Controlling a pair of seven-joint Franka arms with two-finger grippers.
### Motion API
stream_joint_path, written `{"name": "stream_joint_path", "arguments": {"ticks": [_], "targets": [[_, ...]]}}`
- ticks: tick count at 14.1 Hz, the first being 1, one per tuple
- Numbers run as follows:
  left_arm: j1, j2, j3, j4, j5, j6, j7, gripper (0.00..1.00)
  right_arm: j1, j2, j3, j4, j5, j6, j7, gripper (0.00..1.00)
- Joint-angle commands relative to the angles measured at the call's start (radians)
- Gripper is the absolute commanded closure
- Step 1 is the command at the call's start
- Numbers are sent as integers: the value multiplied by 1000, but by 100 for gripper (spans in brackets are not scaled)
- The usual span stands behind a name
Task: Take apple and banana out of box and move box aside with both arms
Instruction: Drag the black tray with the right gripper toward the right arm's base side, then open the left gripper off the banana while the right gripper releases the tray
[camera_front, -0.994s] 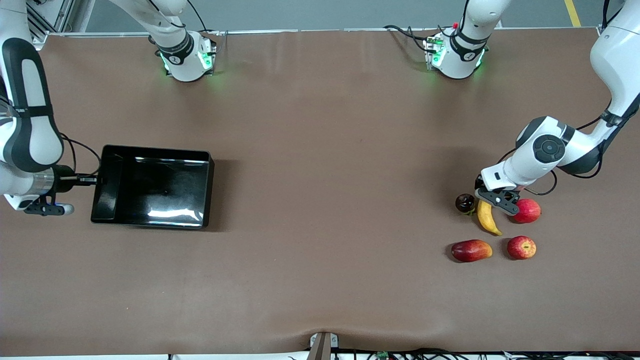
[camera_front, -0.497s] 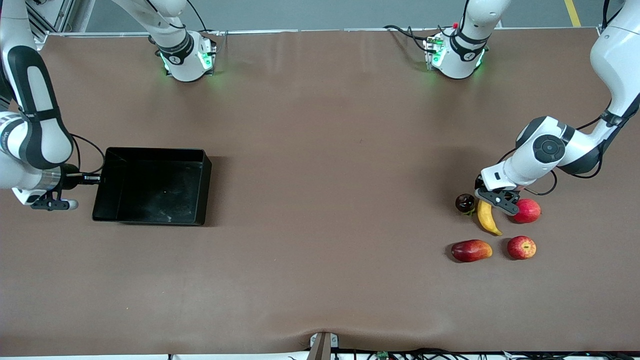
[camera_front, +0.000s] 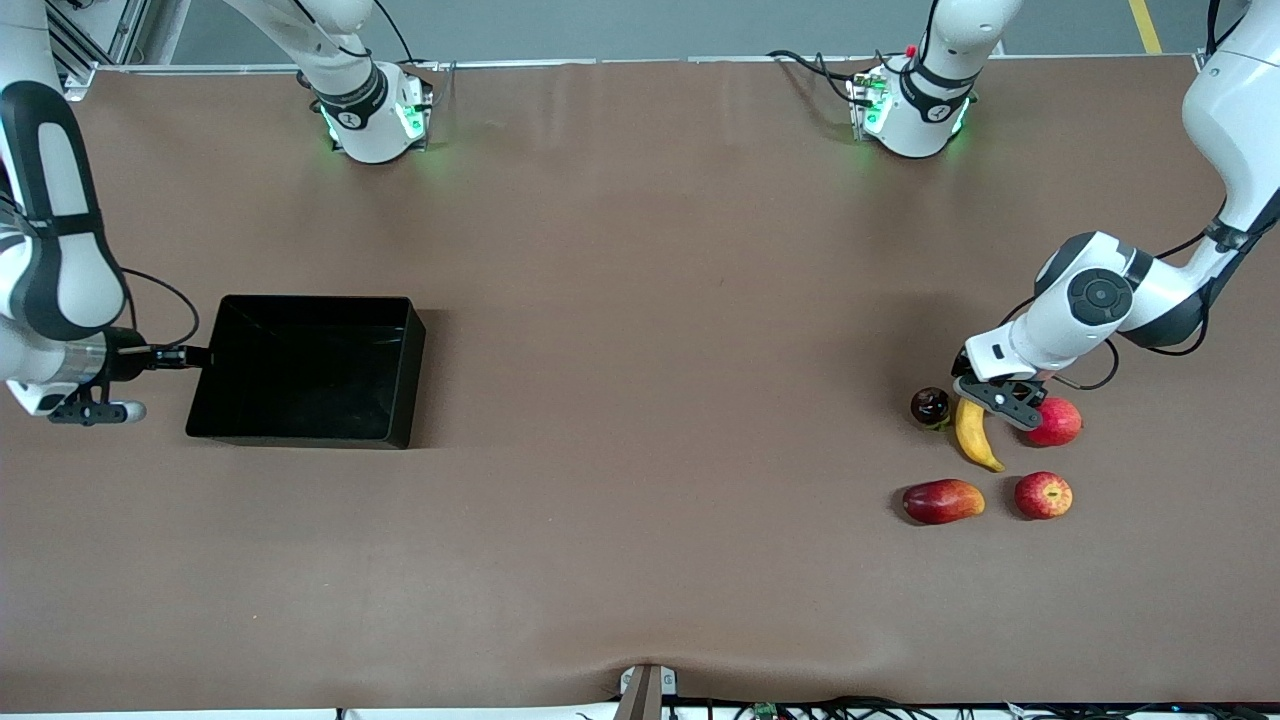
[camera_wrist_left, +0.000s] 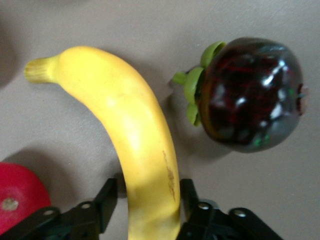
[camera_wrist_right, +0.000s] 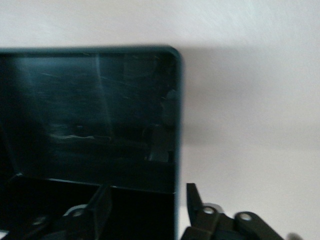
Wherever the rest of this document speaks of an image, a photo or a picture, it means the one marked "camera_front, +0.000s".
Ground plain red apple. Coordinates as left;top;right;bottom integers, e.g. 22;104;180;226
1025;397;1084;448

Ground aluminium frame struts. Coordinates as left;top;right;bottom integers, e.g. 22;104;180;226
45;0;151;101

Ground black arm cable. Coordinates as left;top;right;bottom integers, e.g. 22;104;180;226
118;265;201;351
998;0;1280;393

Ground yellow banana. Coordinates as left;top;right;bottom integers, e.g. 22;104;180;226
954;397;1007;474

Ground metal table edge bracket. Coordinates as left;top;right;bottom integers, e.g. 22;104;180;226
615;663;679;720

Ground black base cable bundle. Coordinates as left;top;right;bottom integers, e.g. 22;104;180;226
766;48;906;111

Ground black cables along table edge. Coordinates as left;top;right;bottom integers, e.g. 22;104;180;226
575;695;1280;720

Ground red yellow mango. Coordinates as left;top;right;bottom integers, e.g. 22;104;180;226
902;479;986;526

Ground red yellow striped apple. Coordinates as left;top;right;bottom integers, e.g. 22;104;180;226
1014;471;1074;520

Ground dark purple mangosteen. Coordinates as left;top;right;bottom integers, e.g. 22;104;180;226
910;387;951;432

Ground brown table mat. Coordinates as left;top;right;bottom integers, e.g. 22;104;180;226
0;55;1280;713

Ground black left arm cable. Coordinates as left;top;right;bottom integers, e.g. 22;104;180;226
998;0;1280;393

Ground black plastic box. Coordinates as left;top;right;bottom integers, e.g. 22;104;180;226
185;294;427;450

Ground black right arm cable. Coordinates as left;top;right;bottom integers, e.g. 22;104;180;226
118;265;201;351

